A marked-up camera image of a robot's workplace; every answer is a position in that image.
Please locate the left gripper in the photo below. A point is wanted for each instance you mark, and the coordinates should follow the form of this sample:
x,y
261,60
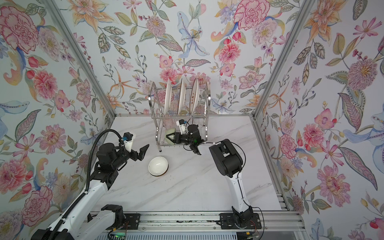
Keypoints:
x,y
140,156

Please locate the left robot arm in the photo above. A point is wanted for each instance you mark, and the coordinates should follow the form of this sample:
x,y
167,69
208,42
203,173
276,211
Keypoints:
x,y
77,223

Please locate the brown rimmed plate right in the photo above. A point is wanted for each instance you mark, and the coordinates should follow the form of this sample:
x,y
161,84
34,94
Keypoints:
x,y
194,96

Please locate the pale green bowl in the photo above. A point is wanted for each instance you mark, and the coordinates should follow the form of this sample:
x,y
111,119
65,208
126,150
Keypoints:
x,y
169,137

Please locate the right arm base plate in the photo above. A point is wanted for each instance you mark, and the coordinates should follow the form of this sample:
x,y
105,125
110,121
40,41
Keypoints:
x,y
231,221

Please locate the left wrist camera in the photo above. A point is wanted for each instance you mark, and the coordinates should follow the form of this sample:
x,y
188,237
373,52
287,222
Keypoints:
x,y
128,139

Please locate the chrome two-tier dish rack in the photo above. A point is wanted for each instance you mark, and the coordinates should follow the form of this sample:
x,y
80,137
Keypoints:
x,y
200,117

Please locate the white plate left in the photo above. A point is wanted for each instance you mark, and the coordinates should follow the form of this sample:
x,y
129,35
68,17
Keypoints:
x,y
168,97

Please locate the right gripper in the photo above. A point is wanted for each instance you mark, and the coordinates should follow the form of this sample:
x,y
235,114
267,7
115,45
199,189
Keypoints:
x,y
178,138

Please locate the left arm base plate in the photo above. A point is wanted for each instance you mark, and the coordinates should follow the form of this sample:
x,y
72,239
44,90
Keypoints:
x,y
128,222

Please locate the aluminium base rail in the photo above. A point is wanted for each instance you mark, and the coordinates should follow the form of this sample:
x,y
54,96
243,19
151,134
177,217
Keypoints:
x,y
271,221

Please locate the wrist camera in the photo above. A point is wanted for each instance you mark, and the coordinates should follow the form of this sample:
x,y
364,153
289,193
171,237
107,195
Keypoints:
x,y
182,124
128,139

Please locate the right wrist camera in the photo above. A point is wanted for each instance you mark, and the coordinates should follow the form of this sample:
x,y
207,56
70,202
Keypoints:
x,y
182,124

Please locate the patterned plate middle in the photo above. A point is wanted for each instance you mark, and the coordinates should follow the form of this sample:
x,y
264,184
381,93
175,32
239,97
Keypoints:
x,y
182,94

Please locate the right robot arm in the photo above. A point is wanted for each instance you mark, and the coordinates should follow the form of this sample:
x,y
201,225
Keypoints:
x,y
229,159

